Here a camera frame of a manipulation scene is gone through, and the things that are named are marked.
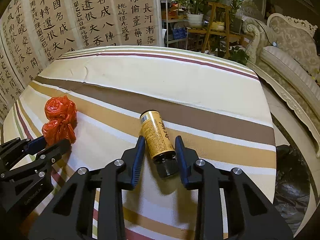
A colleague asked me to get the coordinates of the small leafy floor plant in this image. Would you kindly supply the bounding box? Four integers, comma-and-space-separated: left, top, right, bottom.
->
229, 46, 250, 65

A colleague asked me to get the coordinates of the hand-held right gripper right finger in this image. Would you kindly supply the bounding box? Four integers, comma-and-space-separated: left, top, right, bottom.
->
174, 135, 293, 240

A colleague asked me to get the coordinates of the yellow bottle with black cap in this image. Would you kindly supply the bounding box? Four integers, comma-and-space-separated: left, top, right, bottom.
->
139, 109, 180, 178

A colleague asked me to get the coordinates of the patterned armchair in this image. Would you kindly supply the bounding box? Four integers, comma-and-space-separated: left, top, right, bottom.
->
241, 0, 267, 30

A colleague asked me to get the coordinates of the wooden plant stand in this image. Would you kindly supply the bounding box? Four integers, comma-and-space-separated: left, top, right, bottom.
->
187, 1, 247, 55

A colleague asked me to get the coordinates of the red plastic bag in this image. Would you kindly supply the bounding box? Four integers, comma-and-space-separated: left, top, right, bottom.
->
42, 96, 78, 145

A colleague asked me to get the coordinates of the black trash bag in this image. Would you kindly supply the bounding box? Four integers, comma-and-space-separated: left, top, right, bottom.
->
275, 145, 313, 235

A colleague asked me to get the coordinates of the calligraphy paper sheet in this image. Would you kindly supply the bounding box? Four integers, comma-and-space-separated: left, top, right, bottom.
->
0, 0, 43, 125
110, 0, 160, 47
69, 0, 113, 49
27, 0, 75, 65

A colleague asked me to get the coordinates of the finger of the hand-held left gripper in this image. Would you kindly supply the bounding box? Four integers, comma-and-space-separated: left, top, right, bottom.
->
35, 139, 72, 173
0, 136, 48, 165

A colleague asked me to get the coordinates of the dark flower pot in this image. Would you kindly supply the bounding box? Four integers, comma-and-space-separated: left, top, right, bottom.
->
231, 17, 243, 34

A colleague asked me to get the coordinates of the striped tablecloth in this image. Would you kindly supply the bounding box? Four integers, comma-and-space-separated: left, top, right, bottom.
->
0, 45, 277, 240

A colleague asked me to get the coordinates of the metal wire shelf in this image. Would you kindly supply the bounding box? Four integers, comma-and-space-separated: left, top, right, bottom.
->
160, 0, 190, 48

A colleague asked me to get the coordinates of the cream ornate sofa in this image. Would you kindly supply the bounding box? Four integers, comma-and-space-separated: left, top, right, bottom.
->
241, 12, 320, 158

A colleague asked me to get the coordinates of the yellow flower pot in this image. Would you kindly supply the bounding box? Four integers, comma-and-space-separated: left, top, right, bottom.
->
211, 21, 225, 32

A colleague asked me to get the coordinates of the white flower pot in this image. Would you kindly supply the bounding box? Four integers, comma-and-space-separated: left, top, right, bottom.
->
186, 13, 204, 29

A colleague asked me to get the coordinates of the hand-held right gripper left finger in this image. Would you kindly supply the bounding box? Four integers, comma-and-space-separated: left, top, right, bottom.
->
29, 135, 146, 240

